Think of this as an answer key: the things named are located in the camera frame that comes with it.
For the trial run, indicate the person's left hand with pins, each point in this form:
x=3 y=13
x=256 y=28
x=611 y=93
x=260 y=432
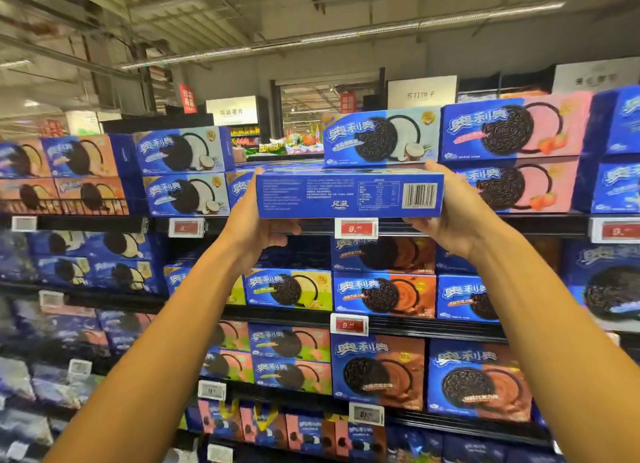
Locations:
x=245 y=232

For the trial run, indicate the person's right hand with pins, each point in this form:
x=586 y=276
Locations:
x=462 y=217

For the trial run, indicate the person's left thumb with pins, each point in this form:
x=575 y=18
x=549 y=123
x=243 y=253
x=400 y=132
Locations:
x=282 y=228

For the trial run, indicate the person's right thumb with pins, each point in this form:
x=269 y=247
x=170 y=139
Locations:
x=425 y=224

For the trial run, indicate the blue cookie box with barcode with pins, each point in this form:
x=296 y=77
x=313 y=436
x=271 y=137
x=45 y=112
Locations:
x=345 y=193

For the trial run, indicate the person's right forearm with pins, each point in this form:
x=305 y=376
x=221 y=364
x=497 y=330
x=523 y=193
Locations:
x=550 y=347

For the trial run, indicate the person's left forearm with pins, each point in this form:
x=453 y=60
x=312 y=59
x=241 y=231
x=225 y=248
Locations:
x=165 y=352

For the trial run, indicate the lime green cookie box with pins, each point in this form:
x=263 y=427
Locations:
x=175 y=280
x=287 y=290

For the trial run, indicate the red white price tag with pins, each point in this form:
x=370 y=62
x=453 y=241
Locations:
x=617 y=230
x=349 y=325
x=186 y=228
x=356 y=228

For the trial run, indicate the colourful goods display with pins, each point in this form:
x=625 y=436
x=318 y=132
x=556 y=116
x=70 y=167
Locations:
x=292 y=145

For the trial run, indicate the pink strawberry cookie box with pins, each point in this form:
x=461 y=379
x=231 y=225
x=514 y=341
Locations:
x=505 y=127
x=505 y=185

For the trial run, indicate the black shelf rack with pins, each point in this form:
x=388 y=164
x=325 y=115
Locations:
x=430 y=326

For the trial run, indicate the light blue coconut cookie box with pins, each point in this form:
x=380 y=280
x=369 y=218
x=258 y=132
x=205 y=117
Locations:
x=175 y=195
x=350 y=140
x=170 y=150

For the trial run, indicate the peach green cookie box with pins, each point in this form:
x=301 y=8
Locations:
x=232 y=336
x=290 y=376
x=287 y=342
x=225 y=366

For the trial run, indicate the white aisle sign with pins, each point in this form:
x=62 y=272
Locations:
x=422 y=93
x=231 y=111
x=595 y=76

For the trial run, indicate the red hanging sign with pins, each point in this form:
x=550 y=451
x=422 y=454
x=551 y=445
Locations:
x=348 y=103
x=188 y=99

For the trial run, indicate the large brown chocolate cookie box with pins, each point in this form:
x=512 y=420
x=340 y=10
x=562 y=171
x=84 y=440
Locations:
x=375 y=372
x=475 y=382

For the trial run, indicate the cream yellow cookie box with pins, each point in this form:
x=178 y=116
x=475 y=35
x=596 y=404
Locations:
x=57 y=243
x=120 y=246
x=65 y=271
x=122 y=276

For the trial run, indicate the large dark blue cookie box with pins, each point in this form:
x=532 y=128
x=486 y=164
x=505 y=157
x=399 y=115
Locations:
x=605 y=287

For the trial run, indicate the all blue cookie box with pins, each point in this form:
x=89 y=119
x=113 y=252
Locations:
x=620 y=122
x=615 y=187

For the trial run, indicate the orange cookie box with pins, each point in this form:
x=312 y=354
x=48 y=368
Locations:
x=90 y=196
x=22 y=158
x=27 y=195
x=80 y=156

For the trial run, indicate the row of small pink packs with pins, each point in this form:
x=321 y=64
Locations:
x=300 y=435

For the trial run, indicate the row of dark blue packets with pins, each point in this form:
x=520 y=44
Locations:
x=450 y=447

